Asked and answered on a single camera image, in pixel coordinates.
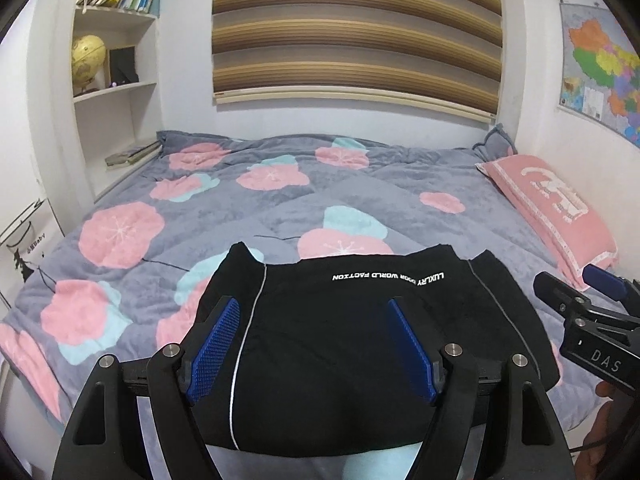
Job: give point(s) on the grey cat-ear cushion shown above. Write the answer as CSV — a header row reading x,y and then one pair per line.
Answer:
x,y
496,144

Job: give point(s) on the pink pillow with white print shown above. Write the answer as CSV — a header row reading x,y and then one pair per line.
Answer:
x,y
570,228

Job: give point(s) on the black jacket with white lettering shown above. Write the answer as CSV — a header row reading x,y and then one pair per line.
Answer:
x,y
317,366

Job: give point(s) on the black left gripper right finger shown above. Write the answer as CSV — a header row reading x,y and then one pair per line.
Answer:
x,y
522,439

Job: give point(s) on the yellow globe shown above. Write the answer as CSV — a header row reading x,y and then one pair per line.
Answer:
x,y
88,57

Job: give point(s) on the white sheet with black drawing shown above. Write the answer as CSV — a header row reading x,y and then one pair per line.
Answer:
x,y
25,242

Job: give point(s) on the striped brown window blind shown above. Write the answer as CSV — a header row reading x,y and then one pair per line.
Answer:
x,y
445,55

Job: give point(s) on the person's right hand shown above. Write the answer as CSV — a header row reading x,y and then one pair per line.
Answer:
x,y
611,447

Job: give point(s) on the white wall bookshelf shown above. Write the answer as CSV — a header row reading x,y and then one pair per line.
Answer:
x,y
111,111

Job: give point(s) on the grey floral plush blanket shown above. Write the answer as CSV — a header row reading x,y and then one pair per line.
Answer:
x,y
130,277

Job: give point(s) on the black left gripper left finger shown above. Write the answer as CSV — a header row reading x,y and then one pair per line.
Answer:
x,y
103,438

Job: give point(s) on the stacked books on low shelf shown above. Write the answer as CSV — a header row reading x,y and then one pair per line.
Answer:
x,y
131,155

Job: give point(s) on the colourful wall map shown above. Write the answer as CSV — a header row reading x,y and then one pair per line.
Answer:
x,y
600,70

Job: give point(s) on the black picture frame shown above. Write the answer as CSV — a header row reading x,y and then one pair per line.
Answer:
x,y
121,66

